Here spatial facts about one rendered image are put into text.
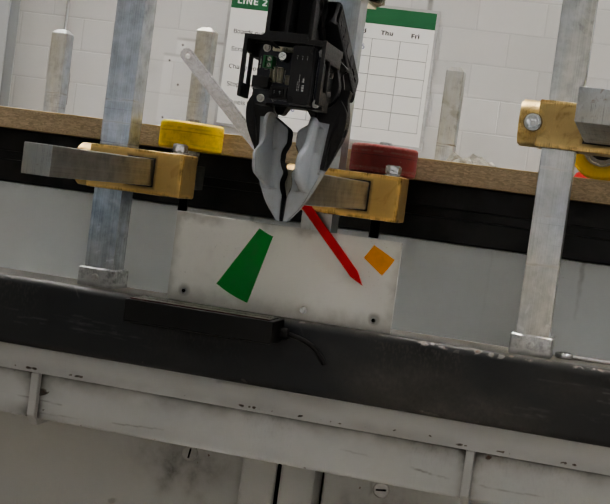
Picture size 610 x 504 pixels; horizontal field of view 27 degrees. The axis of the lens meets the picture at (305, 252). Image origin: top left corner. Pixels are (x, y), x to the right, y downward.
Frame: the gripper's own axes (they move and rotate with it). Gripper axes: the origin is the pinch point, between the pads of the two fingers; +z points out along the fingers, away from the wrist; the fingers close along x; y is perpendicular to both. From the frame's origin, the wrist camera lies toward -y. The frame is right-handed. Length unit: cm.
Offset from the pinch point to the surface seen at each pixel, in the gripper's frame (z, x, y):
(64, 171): -0.5, -23.6, -4.8
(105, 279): 11.1, -28.0, -28.2
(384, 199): -2.2, 3.2, -27.8
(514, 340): 10.8, 19.0, -28.4
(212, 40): -31, -58, -137
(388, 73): -97, -142, -726
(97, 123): -7, -40, -47
